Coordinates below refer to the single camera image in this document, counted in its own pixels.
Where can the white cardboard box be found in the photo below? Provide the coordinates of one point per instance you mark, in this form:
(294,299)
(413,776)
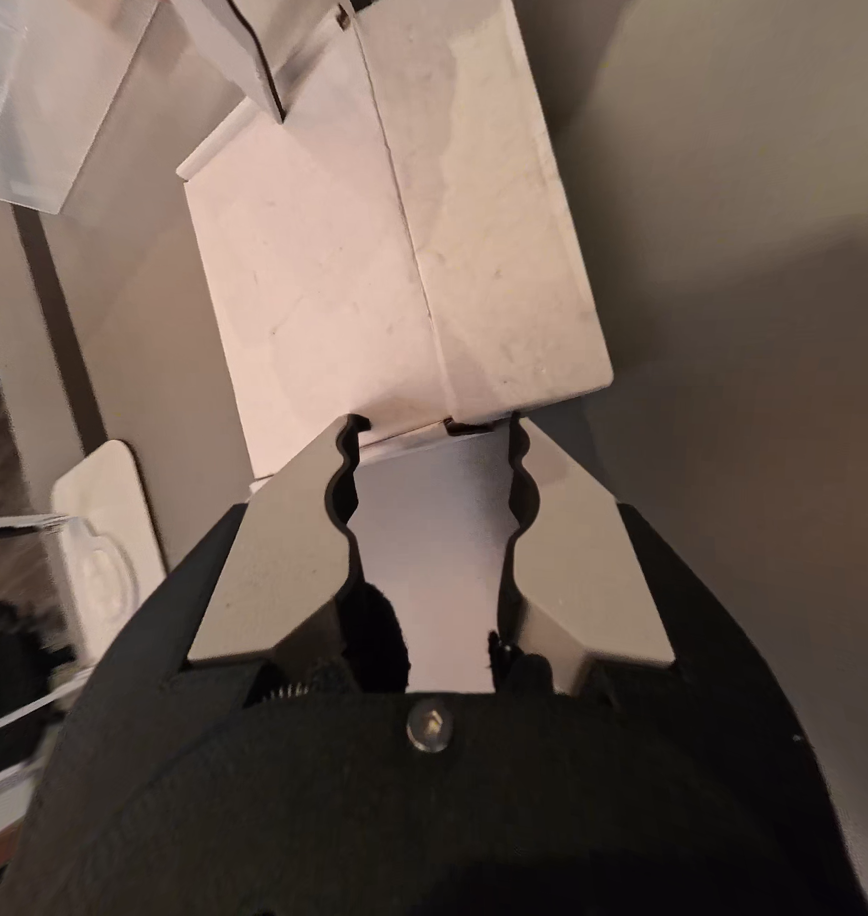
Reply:
(319,286)

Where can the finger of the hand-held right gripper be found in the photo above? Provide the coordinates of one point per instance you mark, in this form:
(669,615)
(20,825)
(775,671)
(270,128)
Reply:
(226,36)

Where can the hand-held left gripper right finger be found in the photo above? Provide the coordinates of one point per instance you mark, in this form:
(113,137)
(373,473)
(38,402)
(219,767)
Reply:
(584,572)

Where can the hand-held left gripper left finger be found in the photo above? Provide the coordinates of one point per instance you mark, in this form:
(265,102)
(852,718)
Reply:
(276,558)

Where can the clear plastic container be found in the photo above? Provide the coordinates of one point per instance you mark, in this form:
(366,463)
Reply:
(48,107)

